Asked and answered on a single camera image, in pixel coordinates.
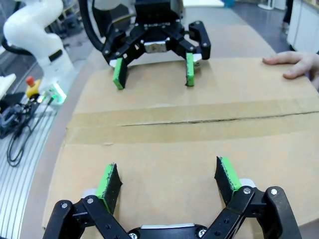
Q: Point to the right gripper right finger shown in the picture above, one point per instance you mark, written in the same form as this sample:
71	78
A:
226	184

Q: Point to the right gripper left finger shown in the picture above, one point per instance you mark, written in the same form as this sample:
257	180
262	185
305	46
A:
109	189

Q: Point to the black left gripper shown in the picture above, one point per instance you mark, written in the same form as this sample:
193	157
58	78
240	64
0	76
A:
159	15

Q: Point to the brown cardboard shipping box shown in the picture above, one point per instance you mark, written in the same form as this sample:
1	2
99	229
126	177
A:
174	154

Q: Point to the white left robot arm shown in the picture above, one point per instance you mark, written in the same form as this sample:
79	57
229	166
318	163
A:
32	27

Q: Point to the person's right hand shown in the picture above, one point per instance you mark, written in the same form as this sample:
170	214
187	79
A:
302	61

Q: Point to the brown packing tape strip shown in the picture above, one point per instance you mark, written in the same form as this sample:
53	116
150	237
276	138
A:
174	113

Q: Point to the grey slotted aluminium platform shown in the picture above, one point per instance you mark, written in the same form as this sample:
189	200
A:
22	199

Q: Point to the yellow red emergency stop button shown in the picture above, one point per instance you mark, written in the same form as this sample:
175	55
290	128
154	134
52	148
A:
32	88

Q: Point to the person in dark trousers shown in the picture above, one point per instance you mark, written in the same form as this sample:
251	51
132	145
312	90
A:
287	15

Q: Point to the white storage cabinet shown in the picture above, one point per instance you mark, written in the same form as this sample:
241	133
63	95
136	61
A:
306	22

